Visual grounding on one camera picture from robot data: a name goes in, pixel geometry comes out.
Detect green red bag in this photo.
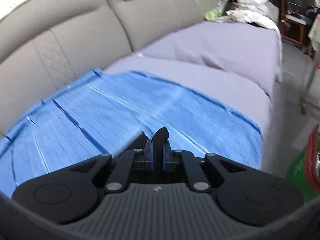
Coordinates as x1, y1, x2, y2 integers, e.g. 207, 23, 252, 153
286, 124, 319, 202

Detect beige leather sofa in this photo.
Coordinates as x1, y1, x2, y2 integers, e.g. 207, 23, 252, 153
1, 0, 219, 134

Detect black pants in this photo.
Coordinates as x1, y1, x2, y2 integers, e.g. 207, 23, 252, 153
151, 127, 169, 173

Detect clutter pile of clothes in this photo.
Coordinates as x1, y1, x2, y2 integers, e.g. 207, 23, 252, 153
203, 0, 282, 40

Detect lavender sofa cover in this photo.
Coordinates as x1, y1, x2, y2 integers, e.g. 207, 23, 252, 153
103, 19, 284, 173

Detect blue checked bed sheet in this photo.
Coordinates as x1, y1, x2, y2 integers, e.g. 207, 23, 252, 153
1, 70, 263, 196

